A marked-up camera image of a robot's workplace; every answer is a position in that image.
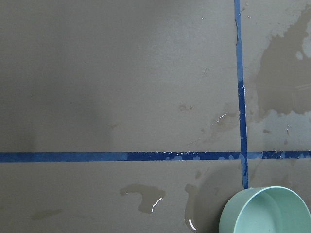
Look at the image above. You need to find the light green bowl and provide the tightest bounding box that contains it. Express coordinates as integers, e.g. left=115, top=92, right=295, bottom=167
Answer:
left=219, top=186, right=311, bottom=233

